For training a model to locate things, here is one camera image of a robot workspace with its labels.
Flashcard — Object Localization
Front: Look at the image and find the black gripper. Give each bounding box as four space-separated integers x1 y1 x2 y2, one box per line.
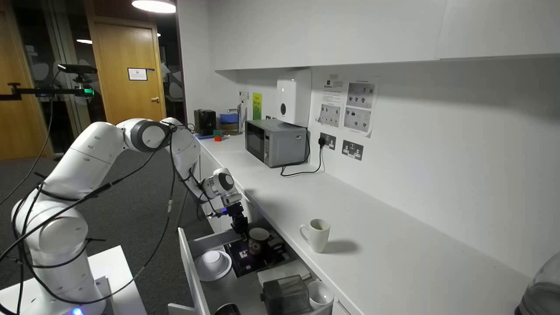
228 203 250 243

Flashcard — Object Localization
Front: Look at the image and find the white mug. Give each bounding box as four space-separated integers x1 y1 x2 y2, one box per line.
299 219 331 254

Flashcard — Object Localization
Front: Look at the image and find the black mug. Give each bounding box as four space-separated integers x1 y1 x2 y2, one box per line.
249 227 271 255

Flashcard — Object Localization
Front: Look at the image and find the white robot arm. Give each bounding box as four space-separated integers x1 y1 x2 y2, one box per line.
9 117 249 315

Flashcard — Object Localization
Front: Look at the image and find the white bowl in drawer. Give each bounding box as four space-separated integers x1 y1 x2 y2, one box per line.
196 250 233 282

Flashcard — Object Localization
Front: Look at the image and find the open grey drawer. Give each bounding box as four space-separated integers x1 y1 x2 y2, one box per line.
168 227 334 315

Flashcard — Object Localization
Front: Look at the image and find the white cup in drawer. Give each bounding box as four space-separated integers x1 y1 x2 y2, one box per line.
308 282 334 310

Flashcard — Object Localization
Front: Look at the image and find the silver microwave oven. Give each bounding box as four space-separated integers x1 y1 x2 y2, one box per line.
245 119 308 168

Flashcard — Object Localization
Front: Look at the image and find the black coffee machine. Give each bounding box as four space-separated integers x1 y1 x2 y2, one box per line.
194 110 217 136

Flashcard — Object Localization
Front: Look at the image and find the white paper towel dispenser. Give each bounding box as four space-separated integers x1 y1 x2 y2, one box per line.
277 80 296 122

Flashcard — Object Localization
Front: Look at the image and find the wooden door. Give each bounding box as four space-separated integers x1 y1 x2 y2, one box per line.
89 17 166 122

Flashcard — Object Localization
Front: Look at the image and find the ceiling lamp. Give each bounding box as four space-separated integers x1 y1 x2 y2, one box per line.
131 0 177 14

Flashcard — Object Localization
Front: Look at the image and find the black microwave power cable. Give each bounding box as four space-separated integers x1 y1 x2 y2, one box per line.
278 138 326 178

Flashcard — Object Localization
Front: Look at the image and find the double wall socket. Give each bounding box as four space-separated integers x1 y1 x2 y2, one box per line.
319 133 336 150

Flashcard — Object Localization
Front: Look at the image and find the black camera on stand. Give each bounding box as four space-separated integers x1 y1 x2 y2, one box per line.
0 63 96 101

